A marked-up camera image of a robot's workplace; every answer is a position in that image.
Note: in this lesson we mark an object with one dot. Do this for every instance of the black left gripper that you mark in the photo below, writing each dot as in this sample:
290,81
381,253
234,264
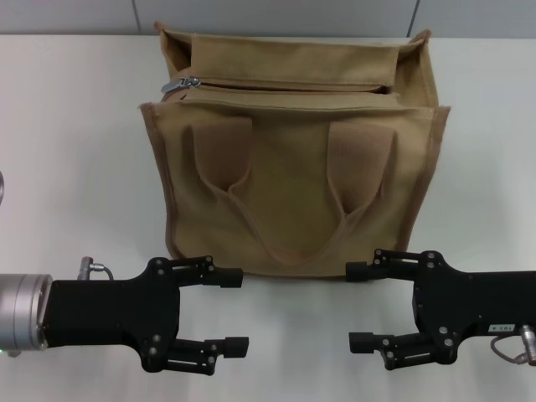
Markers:
113,312

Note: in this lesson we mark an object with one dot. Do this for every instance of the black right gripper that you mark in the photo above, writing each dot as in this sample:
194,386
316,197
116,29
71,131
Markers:
473,299

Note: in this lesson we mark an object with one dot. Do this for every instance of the khaki canvas food bag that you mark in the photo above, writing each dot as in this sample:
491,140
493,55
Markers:
293,176

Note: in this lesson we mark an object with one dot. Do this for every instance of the silver metal zipper pull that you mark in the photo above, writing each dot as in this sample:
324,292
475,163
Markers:
178,84

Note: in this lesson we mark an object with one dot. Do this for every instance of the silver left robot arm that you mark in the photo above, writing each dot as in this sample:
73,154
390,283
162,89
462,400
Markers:
23,312

